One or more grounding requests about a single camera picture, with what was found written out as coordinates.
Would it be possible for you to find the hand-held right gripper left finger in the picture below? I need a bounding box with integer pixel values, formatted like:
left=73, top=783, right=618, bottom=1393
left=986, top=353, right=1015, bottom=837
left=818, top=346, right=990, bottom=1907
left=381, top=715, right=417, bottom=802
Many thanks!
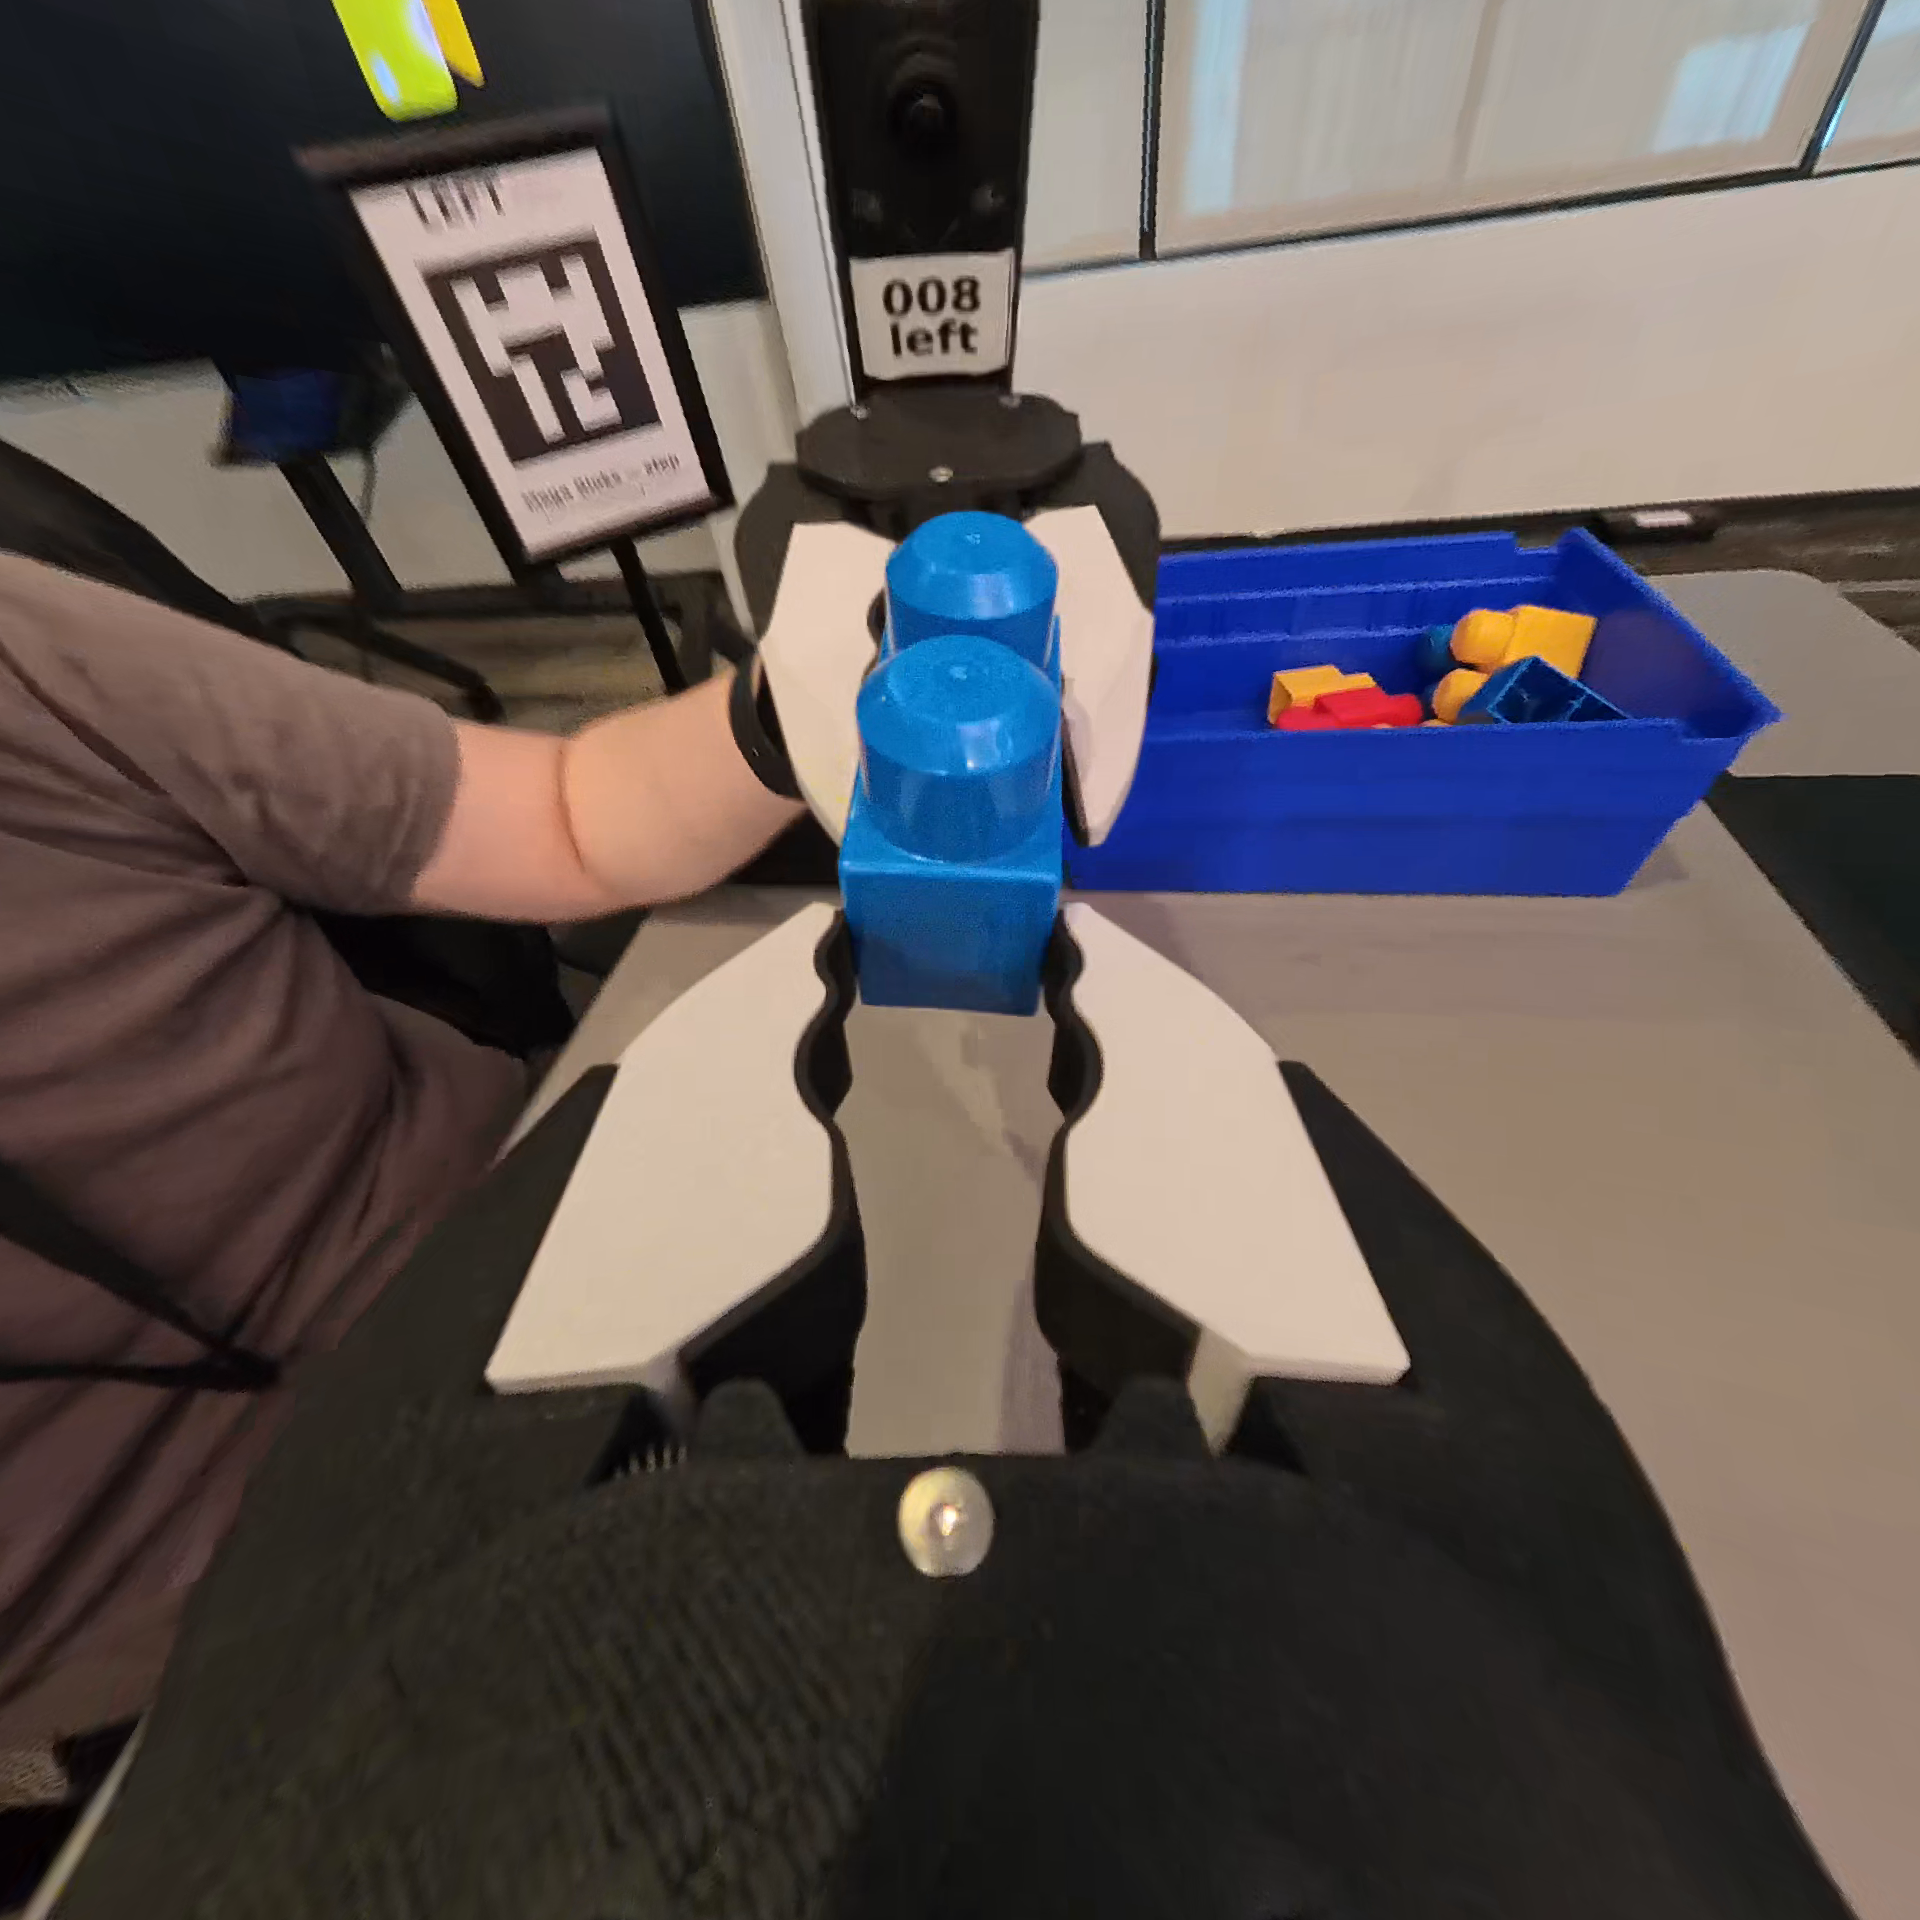
left=483, top=900, right=870, bottom=1449

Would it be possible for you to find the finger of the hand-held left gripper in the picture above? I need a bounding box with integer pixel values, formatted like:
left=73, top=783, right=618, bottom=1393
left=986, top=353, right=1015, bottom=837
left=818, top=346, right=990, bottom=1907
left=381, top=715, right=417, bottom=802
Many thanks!
left=1036, top=502, right=1160, bottom=843
left=756, top=516, right=904, bottom=848

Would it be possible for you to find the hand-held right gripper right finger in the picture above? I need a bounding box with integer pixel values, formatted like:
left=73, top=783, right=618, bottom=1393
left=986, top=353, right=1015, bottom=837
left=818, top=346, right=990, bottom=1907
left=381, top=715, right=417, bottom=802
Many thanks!
left=1036, top=900, right=1417, bottom=1449

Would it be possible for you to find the blue plastic bin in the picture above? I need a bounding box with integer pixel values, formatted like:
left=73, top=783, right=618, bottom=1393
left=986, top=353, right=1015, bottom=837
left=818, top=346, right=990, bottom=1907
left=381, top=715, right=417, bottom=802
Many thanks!
left=1066, top=524, right=1785, bottom=898

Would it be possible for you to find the blue two-stud building block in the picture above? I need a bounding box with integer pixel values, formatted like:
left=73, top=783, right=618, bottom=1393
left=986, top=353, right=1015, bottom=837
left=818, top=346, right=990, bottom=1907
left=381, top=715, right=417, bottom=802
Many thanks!
left=837, top=508, right=1072, bottom=1018

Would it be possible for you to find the pile of colourful building blocks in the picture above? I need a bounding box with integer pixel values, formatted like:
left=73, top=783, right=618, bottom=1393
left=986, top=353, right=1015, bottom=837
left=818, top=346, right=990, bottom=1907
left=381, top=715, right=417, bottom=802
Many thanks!
left=1267, top=604, right=1631, bottom=733

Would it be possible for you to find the black and white marker sign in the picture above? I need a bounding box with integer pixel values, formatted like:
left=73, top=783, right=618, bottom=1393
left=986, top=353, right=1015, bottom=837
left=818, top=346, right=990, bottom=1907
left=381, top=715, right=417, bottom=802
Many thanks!
left=296, top=105, right=737, bottom=694

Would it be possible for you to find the large paned window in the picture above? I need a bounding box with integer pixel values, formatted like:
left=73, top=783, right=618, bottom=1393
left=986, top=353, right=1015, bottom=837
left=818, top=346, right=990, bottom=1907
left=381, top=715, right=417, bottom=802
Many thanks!
left=1036, top=0, right=1920, bottom=272

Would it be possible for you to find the neon yellow tag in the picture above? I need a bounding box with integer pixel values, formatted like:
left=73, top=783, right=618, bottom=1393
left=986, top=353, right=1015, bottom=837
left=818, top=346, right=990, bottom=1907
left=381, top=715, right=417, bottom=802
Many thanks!
left=329, top=0, right=486, bottom=123

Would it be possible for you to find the person's brown shirt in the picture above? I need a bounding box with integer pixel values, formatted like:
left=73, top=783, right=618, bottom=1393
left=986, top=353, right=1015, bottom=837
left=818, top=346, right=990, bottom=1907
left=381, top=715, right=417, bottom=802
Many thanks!
left=0, top=545, right=528, bottom=1741

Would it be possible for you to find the small blue box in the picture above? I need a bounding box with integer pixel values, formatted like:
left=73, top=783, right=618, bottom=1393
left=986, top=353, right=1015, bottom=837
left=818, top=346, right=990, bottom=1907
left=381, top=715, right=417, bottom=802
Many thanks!
left=218, top=362, right=385, bottom=464

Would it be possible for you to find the black harness strap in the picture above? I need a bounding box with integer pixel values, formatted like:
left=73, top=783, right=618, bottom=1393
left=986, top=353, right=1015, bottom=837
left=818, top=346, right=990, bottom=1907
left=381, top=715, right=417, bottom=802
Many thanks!
left=0, top=1161, right=286, bottom=1389

